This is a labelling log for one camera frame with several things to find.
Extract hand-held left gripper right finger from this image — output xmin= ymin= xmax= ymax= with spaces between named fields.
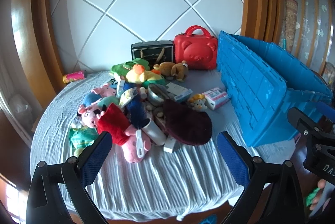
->
xmin=217 ymin=131 xmax=305 ymax=224

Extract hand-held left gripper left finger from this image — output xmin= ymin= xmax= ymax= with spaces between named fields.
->
xmin=26 ymin=131 xmax=113 ymax=224

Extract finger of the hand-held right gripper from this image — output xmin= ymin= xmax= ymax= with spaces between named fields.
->
xmin=316 ymin=102 xmax=335 ymax=123
xmin=287 ymin=107 xmax=335 ymax=142

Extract green-dress pig plush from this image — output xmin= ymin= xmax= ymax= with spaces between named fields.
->
xmin=97 ymin=96 xmax=121 ymax=109

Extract blue plastic crate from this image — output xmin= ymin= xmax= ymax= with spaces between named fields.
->
xmin=217 ymin=30 xmax=333 ymax=148

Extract yellow clear snack bag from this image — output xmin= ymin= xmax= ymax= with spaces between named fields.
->
xmin=119 ymin=89 xmax=139 ymax=106

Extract person's right hand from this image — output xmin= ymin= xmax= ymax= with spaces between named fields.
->
xmin=309 ymin=179 xmax=327 ymax=211

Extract green snack packet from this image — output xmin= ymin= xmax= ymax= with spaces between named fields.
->
xmin=69 ymin=127 xmax=99 ymax=149

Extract red-dress pig plush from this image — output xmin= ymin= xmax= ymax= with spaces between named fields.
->
xmin=97 ymin=103 xmax=152 ymax=164

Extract pink pig plush black ears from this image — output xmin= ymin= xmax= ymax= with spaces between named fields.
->
xmin=78 ymin=105 xmax=106 ymax=128

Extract white plastic brush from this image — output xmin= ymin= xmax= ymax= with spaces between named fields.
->
xmin=135 ymin=130 xmax=146 ymax=158

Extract blue plush toy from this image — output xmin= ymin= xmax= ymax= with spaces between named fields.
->
xmin=82 ymin=93 xmax=101 ymax=106

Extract white cup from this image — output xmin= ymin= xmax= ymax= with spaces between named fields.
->
xmin=141 ymin=118 xmax=167 ymax=145

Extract pink and white tissue pack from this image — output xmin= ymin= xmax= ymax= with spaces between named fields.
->
xmin=201 ymin=87 xmax=230 ymax=110

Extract small white box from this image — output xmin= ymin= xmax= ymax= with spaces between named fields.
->
xmin=164 ymin=136 xmax=176 ymax=153

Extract white plush with yellow hat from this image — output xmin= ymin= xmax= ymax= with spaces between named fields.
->
xmin=188 ymin=94 xmax=208 ymax=112

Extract small pink pig plush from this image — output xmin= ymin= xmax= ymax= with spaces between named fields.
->
xmin=91 ymin=83 xmax=117 ymax=97

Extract grey plush koala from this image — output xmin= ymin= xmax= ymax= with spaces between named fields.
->
xmin=147 ymin=104 xmax=166 ymax=120

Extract clear tape roll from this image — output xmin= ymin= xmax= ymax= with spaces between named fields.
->
xmin=147 ymin=83 xmax=170 ymax=106

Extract pink and yellow can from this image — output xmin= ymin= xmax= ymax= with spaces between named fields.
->
xmin=62 ymin=70 xmax=88 ymax=83

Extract teal and white medicine box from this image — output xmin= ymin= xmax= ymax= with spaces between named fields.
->
xmin=164 ymin=83 xmax=192 ymax=102

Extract frosted glass partition screen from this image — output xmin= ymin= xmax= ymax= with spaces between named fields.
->
xmin=283 ymin=0 xmax=335 ymax=75

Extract rolled patterned mat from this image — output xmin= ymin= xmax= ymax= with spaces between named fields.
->
xmin=281 ymin=0 xmax=299 ymax=52

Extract yellow and green plush toy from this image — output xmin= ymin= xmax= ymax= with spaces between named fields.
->
xmin=126 ymin=64 xmax=166 ymax=87

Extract brown plush bear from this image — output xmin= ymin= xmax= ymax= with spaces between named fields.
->
xmin=153 ymin=60 xmax=189 ymax=82

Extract red bear-shaped suitcase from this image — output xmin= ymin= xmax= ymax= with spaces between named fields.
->
xmin=174 ymin=25 xmax=218 ymax=70

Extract black gift box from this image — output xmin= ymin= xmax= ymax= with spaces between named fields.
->
xmin=131 ymin=40 xmax=175 ymax=63

